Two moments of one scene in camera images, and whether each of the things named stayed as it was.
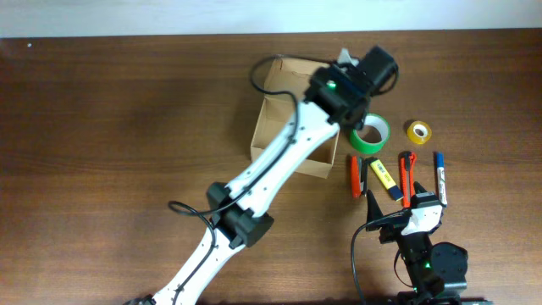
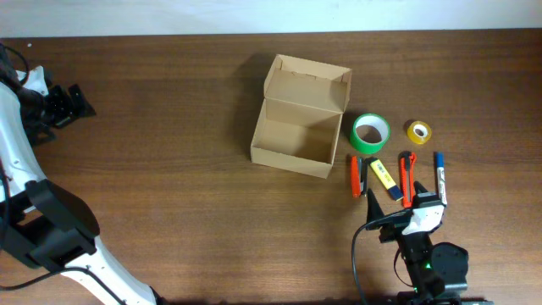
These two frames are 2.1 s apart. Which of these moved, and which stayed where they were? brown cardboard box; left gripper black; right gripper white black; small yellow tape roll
Moved: left gripper black
Stayed: small yellow tape roll; brown cardboard box; right gripper white black
